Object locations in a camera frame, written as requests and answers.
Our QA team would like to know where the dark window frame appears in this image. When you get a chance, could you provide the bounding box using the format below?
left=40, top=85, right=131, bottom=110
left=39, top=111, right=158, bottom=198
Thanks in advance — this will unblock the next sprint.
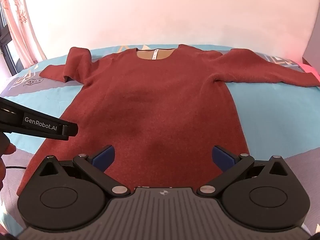
left=0, top=10, right=16, bottom=77

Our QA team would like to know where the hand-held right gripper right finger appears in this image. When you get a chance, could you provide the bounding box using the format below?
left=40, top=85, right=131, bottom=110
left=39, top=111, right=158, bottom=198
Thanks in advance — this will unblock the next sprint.
left=197, top=145, right=291, bottom=197

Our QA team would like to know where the pink cloth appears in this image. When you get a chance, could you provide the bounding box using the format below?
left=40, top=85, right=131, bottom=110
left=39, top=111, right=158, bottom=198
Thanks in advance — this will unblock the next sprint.
left=299, top=63, right=319, bottom=77

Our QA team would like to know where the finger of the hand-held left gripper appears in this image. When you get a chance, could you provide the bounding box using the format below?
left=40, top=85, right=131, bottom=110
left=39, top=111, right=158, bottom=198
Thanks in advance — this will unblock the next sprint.
left=62, top=122, right=79, bottom=137

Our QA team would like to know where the red knit sweater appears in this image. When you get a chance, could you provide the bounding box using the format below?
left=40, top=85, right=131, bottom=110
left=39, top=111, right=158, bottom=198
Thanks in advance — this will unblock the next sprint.
left=17, top=44, right=320, bottom=197

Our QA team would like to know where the pink floral curtain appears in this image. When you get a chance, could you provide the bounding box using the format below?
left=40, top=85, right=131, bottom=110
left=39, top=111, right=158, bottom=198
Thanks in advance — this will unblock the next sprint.
left=0, top=0, right=48, bottom=68

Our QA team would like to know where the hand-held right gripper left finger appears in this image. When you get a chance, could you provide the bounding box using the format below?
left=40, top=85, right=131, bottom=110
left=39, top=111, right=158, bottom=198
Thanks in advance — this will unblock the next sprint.
left=37, top=145, right=131, bottom=197

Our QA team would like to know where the teal and grey bed sheet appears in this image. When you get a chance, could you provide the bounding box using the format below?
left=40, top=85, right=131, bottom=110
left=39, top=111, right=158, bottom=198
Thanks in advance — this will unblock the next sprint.
left=0, top=44, right=320, bottom=238

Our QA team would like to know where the person's left hand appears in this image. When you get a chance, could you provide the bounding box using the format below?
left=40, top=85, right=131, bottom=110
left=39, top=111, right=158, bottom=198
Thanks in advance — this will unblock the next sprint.
left=0, top=143, right=17, bottom=193

